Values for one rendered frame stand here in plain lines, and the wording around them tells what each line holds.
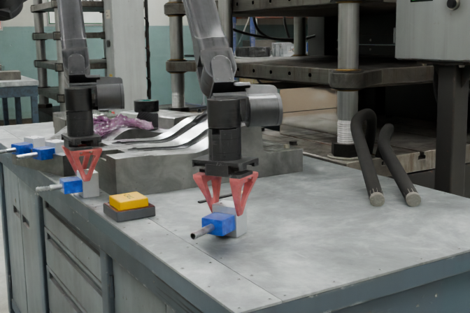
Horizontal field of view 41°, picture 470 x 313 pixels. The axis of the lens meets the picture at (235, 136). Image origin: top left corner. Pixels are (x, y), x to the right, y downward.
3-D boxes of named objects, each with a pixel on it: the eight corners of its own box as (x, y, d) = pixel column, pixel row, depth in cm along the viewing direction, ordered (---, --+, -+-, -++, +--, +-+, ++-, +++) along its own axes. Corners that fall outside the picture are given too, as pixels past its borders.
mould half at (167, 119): (63, 177, 159) (61, 133, 157) (12, 163, 177) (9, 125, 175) (203, 148, 196) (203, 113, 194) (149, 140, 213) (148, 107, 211)
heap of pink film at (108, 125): (93, 146, 169) (91, 117, 168) (57, 140, 181) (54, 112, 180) (166, 134, 188) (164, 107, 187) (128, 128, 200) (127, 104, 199)
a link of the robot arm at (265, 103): (203, 82, 116) (209, 55, 108) (263, 79, 118) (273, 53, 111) (212, 140, 110) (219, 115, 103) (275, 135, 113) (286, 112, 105)
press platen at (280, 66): (352, 133, 176) (353, 70, 174) (163, 98, 287) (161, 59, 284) (536, 111, 218) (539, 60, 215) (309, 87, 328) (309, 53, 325)
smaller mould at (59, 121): (66, 140, 216) (64, 119, 215) (54, 134, 229) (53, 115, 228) (121, 135, 226) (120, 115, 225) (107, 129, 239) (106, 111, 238)
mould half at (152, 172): (117, 199, 136) (114, 137, 134) (81, 177, 158) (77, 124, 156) (303, 171, 161) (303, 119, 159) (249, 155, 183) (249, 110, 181)
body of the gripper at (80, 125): (89, 138, 144) (87, 106, 143) (102, 144, 136) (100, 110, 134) (61, 141, 141) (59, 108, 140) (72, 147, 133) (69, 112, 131)
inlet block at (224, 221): (205, 254, 101) (205, 222, 100) (180, 249, 104) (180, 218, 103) (247, 232, 112) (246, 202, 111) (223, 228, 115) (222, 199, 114)
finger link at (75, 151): (96, 175, 143) (93, 134, 142) (105, 181, 137) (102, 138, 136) (66, 179, 140) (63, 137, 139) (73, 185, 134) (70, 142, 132)
